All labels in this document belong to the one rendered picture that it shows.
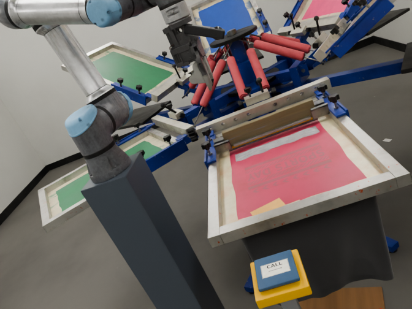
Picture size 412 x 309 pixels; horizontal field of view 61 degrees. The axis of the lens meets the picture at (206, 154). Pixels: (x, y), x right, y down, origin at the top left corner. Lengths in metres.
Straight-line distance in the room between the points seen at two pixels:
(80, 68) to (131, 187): 0.44
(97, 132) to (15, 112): 5.53
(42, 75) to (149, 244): 5.18
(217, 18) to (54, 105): 3.73
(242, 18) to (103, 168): 2.31
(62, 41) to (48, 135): 5.35
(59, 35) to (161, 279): 0.94
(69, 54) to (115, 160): 0.39
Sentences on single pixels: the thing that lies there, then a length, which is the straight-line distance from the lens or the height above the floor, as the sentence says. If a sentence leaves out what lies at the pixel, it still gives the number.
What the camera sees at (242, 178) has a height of 0.96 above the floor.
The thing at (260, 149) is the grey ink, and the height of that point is 0.96.
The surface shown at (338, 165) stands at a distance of 1.24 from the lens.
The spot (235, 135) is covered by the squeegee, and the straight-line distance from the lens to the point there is 1.54.
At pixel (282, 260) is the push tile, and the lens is 0.93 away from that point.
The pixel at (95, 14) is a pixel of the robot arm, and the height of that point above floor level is 1.66.
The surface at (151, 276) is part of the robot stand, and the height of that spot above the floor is 0.77.
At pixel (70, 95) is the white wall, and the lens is 6.20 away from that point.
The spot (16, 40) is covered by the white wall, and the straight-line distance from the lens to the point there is 6.33.
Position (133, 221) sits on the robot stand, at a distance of 1.27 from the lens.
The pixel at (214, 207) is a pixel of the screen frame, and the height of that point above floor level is 0.99.
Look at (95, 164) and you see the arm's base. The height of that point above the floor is 1.26.
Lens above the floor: 1.60
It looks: 23 degrees down
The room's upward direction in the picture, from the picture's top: 24 degrees counter-clockwise
